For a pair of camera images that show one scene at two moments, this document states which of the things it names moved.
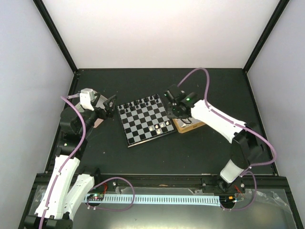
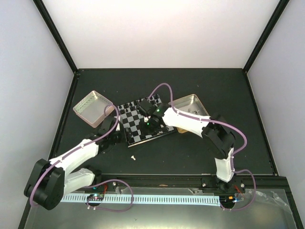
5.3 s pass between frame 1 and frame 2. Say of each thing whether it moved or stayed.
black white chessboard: stayed
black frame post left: stayed
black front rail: stayed
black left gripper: moved
